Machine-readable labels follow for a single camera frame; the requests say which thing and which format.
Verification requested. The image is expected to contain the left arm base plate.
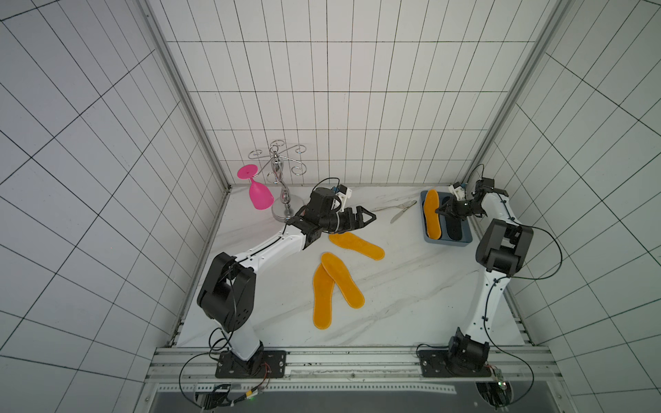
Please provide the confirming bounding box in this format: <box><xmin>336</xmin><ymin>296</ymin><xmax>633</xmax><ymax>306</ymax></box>
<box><xmin>215</xmin><ymin>349</ymin><xmax>287</xmax><ymax>379</ymax></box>

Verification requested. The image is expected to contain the silver metal glass rack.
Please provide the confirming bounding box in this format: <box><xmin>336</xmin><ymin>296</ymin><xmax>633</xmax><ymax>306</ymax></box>
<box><xmin>248</xmin><ymin>139</ymin><xmax>307</xmax><ymax>223</ymax></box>

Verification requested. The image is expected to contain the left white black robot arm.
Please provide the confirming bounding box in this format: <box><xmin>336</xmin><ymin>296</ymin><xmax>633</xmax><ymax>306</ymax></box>
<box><xmin>196</xmin><ymin>185</ymin><xmax>376</xmax><ymax>376</ymax></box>

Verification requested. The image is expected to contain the black insole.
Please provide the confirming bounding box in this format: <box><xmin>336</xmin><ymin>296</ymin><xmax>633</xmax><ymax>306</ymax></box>
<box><xmin>445</xmin><ymin>217</ymin><xmax>463</xmax><ymax>241</ymax></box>
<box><xmin>438</xmin><ymin>196</ymin><xmax>450</xmax><ymax>239</ymax></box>

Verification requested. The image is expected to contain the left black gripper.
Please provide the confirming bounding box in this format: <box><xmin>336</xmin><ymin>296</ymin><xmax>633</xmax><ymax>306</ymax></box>
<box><xmin>321</xmin><ymin>205</ymin><xmax>377</xmax><ymax>234</ymax></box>

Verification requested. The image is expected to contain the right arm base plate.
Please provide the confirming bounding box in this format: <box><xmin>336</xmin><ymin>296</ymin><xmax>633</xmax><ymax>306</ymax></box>
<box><xmin>417</xmin><ymin>349</ymin><xmax>492</xmax><ymax>379</ymax></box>

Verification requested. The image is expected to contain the yellow insole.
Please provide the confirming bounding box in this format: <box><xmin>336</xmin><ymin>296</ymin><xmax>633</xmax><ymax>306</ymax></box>
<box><xmin>313</xmin><ymin>264</ymin><xmax>335</xmax><ymax>330</ymax></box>
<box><xmin>423</xmin><ymin>189</ymin><xmax>442</xmax><ymax>240</ymax></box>
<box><xmin>321</xmin><ymin>252</ymin><xmax>365</xmax><ymax>309</ymax></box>
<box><xmin>328</xmin><ymin>232</ymin><xmax>385</xmax><ymax>261</ymax></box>

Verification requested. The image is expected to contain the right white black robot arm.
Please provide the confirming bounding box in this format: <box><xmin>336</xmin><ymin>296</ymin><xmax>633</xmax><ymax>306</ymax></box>
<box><xmin>437</xmin><ymin>178</ymin><xmax>534</xmax><ymax>377</ymax></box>

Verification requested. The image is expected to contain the yellow insole bottom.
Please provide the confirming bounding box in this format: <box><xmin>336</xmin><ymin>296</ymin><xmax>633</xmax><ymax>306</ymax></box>
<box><xmin>313</xmin><ymin>264</ymin><xmax>335</xmax><ymax>330</ymax></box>

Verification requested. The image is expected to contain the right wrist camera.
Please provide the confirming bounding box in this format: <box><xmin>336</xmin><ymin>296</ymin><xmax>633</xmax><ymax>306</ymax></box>
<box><xmin>449</xmin><ymin>182</ymin><xmax>466</xmax><ymax>201</ymax></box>

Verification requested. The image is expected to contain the aluminium mounting rail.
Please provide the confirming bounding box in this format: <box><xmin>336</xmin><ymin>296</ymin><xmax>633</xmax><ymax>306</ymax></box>
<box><xmin>146</xmin><ymin>346</ymin><xmax>562</xmax><ymax>395</ymax></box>

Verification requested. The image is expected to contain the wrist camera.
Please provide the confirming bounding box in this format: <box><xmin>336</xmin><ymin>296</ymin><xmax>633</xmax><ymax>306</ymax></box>
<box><xmin>333</xmin><ymin>184</ymin><xmax>352</xmax><ymax>212</ymax></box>
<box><xmin>449</xmin><ymin>182</ymin><xmax>466</xmax><ymax>201</ymax></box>

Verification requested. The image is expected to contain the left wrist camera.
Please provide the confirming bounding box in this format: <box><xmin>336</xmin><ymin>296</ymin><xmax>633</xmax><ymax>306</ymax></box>
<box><xmin>333</xmin><ymin>184</ymin><xmax>352</xmax><ymax>212</ymax></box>

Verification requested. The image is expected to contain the pink plastic wine glass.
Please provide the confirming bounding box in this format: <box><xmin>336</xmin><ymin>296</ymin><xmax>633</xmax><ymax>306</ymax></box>
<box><xmin>237</xmin><ymin>165</ymin><xmax>275</xmax><ymax>211</ymax></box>

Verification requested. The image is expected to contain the blue storage box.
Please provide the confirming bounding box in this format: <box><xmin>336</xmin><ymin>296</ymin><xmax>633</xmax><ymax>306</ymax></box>
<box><xmin>418</xmin><ymin>190</ymin><xmax>473</xmax><ymax>247</ymax></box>

